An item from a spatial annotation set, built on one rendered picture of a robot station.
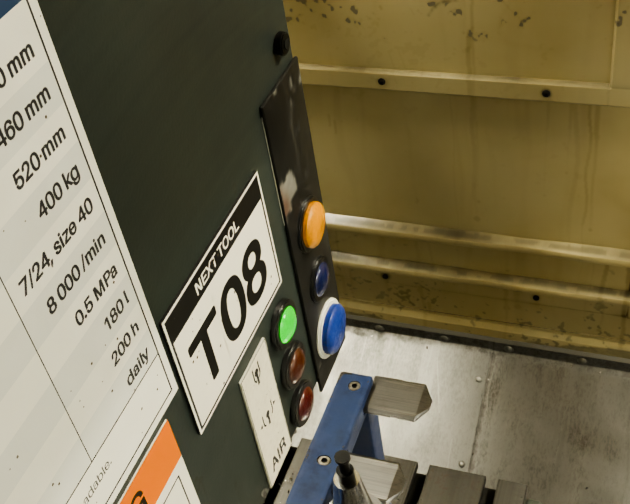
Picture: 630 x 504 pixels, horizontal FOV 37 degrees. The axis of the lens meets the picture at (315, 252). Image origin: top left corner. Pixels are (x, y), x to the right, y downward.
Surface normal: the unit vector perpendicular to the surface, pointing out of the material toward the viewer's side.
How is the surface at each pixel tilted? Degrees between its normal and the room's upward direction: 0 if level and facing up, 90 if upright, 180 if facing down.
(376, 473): 0
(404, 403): 0
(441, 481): 0
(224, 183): 90
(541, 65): 90
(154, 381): 90
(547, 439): 24
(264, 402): 90
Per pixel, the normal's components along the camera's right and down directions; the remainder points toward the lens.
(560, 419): -0.26, -0.40
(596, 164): -0.33, 0.66
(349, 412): -0.14, -0.74
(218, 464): 0.93, 0.13
